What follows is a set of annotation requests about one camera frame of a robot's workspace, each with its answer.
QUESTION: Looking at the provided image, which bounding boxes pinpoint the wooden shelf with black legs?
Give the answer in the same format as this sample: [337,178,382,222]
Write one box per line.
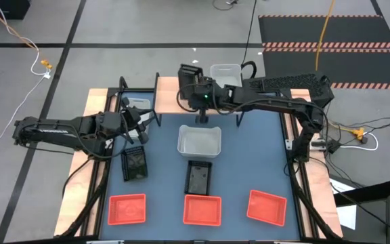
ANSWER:
[153,72,246,128]

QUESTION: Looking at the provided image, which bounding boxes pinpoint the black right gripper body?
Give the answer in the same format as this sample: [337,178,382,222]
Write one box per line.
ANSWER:
[190,77,225,113]

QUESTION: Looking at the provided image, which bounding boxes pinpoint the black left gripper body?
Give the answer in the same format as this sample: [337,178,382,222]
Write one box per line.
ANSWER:
[105,97,149,144]

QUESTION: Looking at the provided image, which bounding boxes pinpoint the yellow floor cable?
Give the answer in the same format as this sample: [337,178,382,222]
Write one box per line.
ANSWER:
[315,0,337,71]

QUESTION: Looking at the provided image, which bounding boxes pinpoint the red plastic mesh basket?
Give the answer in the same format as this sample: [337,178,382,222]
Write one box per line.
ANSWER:
[108,193,148,226]
[246,189,288,227]
[182,195,223,227]

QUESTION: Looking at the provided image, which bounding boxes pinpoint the black braided cable sleeve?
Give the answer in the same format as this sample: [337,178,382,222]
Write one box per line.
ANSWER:
[288,162,338,240]
[58,159,111,238]

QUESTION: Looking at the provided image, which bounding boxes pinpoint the white plastic basket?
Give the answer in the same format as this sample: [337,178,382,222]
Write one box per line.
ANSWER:
[177,124,222,159]
[210,64,243,89]
[126,97,152,142]

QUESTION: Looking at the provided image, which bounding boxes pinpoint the blue table mat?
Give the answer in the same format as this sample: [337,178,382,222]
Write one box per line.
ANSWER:
[99,89,301,241]

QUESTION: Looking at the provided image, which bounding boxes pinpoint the black power adapter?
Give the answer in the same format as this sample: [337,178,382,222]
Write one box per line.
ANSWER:
[311,138,341,153]

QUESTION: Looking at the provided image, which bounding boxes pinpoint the black floor cable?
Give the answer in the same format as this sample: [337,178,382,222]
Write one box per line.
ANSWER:
[240,0,259,79]

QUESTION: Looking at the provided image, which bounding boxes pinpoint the black floor box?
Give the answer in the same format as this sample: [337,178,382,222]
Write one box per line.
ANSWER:
[0,0,32,20]

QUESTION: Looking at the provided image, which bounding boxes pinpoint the black hazard-striped floor mat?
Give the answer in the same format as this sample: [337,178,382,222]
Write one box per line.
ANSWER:
[257,14,390,92]

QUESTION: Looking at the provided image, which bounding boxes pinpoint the white paper sheet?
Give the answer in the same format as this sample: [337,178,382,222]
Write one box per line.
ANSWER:
[330,178,358,231]

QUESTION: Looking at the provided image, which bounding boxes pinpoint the black plastic mesh basket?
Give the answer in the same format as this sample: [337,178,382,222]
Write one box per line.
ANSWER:
[120,145,148,182]
[183,160,213,197]
[177,63,205,92]

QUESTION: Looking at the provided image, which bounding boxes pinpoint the yellow power plug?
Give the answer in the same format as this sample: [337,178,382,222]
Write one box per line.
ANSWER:
[350,127,368,140]

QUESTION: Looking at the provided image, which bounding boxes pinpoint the black desk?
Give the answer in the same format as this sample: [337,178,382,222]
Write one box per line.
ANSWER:
[332,178,390,207]

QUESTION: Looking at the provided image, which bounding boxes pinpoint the white looped cable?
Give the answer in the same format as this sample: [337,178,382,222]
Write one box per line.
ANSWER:
[340,131,379,152]

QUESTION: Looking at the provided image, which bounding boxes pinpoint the orange cable with yellow plug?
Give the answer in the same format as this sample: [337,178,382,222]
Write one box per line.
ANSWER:
[0,0,53,70]

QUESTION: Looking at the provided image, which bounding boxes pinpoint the white cable with plug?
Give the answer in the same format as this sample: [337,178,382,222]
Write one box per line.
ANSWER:
[0,0,52,153]

